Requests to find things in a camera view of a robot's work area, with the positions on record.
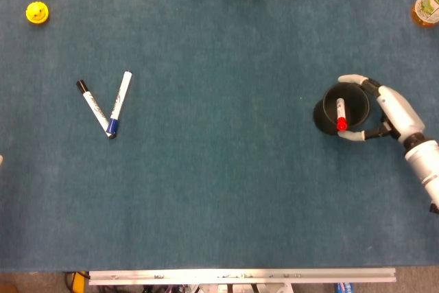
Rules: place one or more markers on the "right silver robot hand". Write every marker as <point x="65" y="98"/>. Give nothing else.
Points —
<point x="398" y="111"/>

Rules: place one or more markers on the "yellow rubber duck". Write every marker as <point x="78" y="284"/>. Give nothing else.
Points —
<point x="37" y="12"/>

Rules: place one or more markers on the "aluminium profile rail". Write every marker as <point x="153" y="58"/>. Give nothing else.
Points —
<point x="240" y="276"/>

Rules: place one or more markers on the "amber tea bottle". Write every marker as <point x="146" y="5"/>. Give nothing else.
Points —
<point x="428" y="6"/>

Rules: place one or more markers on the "yellow object below rail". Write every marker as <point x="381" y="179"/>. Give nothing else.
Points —
<point x="79" y="282"/>

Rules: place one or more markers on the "black-capped whiteboard marker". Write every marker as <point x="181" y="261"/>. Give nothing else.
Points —
<point x="92" y="104"/>

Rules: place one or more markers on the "red-capped whiteboard marker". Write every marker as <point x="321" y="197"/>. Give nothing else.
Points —
<point x="340" y="111"/>

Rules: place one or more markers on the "blue felt table mat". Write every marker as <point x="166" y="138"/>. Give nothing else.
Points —
<point x="219" y="176"/>

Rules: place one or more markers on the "blue-capped whiteboard marker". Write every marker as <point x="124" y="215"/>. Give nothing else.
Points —
<point x="121" y="92"/>

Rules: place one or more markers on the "black mesh pen cup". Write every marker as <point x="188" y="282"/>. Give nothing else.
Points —
<point x="321" y="118"/>

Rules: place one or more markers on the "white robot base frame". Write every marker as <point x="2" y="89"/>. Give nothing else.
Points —
<point x="219" y="289"/>

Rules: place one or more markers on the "blue printed packet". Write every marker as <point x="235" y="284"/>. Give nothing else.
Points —
<point x="344" y="288"/>

